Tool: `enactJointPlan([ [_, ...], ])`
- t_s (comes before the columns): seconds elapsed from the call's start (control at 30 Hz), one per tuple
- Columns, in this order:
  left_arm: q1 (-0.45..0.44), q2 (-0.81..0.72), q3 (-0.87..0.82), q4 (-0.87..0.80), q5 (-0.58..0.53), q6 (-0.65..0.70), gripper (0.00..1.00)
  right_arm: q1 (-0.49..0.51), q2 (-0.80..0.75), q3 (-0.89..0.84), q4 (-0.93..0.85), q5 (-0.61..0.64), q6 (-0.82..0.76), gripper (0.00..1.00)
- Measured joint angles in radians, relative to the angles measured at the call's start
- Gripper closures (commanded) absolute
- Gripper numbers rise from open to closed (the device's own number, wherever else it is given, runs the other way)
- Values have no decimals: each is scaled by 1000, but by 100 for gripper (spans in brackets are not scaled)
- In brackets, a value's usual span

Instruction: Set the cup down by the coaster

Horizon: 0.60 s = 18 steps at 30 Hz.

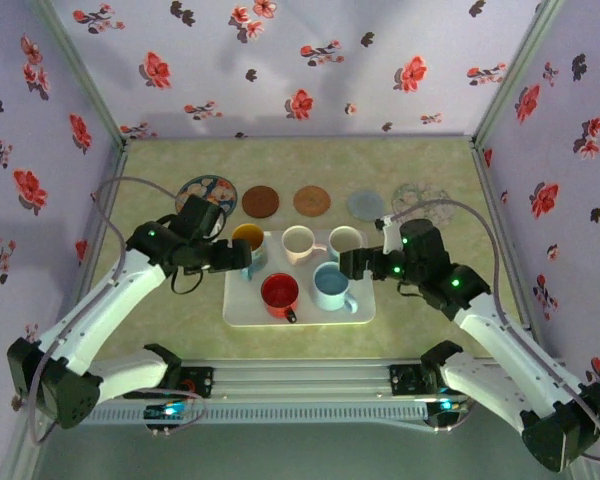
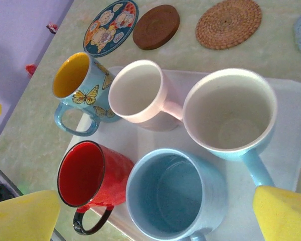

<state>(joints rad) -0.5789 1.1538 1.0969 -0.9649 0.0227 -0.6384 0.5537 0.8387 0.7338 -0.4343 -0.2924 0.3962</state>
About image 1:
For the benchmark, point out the aluminium mounting rail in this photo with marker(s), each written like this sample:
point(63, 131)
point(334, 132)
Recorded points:
point(300, 380)

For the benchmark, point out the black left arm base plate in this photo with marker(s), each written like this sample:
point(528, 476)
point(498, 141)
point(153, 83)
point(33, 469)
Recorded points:
point(200, 382)

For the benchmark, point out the white rectangular tray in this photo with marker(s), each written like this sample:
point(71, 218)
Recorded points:
point(305, 317)

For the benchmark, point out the controller board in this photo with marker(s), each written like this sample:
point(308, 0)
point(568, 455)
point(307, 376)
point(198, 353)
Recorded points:
point(445, 407)
point(167, 411)

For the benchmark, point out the light brown cork coaster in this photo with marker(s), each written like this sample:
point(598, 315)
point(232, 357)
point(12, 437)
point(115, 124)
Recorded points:
point(311, 201)

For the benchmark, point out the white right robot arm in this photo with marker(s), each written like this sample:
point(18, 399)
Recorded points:
point(500, 340)

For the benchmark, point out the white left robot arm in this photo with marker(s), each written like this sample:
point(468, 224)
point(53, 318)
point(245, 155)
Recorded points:
point(105, 305)

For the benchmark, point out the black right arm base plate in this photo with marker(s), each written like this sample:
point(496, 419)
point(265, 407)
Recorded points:
point(405, 382)

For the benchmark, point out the left controller board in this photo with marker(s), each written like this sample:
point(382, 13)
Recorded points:
point(167, 411)

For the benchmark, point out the light blue mug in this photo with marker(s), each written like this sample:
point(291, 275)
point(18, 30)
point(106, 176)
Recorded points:
point(330, 285)

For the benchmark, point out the grey-blue round coaster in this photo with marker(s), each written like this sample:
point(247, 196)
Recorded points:
point(365, 205)

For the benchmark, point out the pale green floral coaster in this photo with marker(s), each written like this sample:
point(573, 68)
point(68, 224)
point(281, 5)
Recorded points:
point(420, 195)

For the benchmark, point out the colourful floral round coaster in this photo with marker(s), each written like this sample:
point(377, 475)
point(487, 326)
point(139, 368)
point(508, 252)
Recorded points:
point(210, 187)

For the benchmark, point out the dark brown round coaster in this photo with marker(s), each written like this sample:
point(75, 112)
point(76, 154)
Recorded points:
point(261, 201)

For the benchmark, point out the aluminium side rail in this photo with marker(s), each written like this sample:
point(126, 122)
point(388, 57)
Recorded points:
point(505, 225)
point(100, 225)

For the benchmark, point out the blue mug with yellow inside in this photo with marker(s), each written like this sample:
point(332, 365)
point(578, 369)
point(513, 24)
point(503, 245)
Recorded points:
point(247, 234)

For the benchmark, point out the teal mug with cream inside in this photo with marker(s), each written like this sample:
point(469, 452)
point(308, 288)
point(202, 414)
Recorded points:
point(345, 239)

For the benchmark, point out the right controller board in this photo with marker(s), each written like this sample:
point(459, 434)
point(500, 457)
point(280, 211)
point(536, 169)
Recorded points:
point(445, 407)

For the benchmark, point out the pale pink mug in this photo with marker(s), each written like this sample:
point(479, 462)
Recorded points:
point(297, 240)

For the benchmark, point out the aluminium frame post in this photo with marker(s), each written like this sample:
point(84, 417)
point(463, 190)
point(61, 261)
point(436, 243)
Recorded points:
point(515, 75)
point(80, 70)

